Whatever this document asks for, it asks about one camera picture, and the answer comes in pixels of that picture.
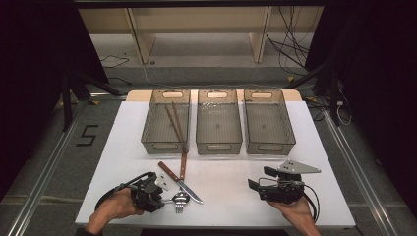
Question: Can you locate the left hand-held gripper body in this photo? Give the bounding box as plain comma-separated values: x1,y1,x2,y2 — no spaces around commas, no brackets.
130,171,172,213

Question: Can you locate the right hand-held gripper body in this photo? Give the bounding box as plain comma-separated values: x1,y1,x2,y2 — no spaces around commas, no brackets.
257,158,322,206

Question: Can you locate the wooden-handled table knife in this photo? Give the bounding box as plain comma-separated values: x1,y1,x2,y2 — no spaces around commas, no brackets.
157,160,205,206

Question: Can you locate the wooden-handled fork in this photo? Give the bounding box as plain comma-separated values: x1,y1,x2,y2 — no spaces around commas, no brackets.
174,152,188,214

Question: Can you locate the smoky clear plastic bin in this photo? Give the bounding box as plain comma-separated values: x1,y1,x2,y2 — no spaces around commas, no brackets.
195,88,244,156
243,88,297,156
141,88,192,155

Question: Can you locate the person's right hand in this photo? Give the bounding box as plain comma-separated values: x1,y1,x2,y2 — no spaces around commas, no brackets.
266,196,317,228

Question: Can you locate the person's left hand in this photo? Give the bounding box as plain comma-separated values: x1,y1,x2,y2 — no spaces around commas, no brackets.
93,187,146,220

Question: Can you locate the white table sheet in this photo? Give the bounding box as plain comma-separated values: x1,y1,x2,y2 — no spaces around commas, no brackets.
75,99,357,229

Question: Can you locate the black metal stand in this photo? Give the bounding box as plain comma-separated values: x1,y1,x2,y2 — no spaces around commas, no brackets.
284,60,342,128

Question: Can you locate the black tripod stand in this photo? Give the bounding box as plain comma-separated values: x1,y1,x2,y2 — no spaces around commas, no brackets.
59,67,123,133

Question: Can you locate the light wooden shelf unit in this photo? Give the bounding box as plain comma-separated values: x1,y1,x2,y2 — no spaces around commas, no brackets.
78,6,325,65

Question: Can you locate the right hand-held gripper cable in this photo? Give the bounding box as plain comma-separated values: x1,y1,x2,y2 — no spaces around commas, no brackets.
258,176,322,224

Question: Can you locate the aluminium floor rail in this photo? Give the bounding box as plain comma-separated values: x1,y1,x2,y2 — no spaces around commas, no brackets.
323,109,399,236
5,100,90,236

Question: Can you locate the white plug with cable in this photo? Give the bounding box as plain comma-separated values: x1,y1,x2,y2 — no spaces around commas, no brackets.
335,99,354,127

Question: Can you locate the bundle of black cables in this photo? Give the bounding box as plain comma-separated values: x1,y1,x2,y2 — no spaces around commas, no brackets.
265,6,311,77

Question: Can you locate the thin black floor cable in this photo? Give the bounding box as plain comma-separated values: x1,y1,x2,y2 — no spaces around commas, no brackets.
99,53,133,87

